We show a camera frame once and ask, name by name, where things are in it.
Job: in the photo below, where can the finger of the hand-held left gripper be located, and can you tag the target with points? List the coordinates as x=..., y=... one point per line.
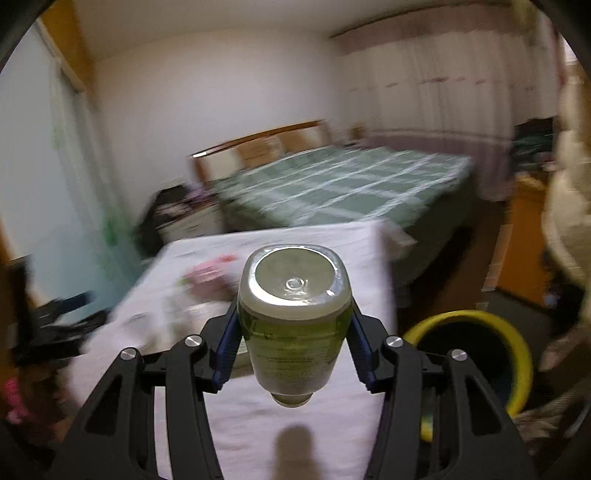
x=74, y=302

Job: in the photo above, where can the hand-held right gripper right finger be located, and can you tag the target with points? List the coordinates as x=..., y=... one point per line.
x=362, y=344

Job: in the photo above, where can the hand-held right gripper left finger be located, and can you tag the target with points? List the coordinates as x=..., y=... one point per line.
x=228, y=344

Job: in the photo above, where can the green tea plastic bottle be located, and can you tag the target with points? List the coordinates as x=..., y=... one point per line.
x=295, y=332

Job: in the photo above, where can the yellow rimmed waste bin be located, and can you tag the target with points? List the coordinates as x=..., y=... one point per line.
x=485, y=364

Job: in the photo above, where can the pink snack packet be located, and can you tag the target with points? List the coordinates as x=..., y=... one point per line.
x=207, y=272

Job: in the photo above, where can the pink cloth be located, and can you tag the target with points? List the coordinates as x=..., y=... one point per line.
x=11, y=401

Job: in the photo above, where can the floral white tablecloth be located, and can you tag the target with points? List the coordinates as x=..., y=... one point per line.
x=258, y=429

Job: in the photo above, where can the teal sliding glass door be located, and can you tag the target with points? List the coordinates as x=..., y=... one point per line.
x=41, y=184

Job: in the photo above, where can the white nightstand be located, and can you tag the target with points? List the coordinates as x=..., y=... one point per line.
x=194, y=221

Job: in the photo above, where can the green plaid duvet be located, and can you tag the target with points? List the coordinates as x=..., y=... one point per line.
x=346, y=184

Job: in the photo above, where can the wooden bed headboard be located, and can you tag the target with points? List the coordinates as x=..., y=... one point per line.
x=221, y=161

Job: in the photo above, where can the wooden desk with clutter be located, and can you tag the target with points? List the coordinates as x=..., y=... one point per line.
x=521, y=240

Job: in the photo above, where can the white puffer jacket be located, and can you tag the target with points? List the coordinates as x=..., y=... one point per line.
x=568, y=207

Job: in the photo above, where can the pale floral curtain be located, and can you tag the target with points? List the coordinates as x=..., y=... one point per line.
x=438, y=92

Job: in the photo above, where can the pile of dark clothes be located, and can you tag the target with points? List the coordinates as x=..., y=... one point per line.
x=531, y=138

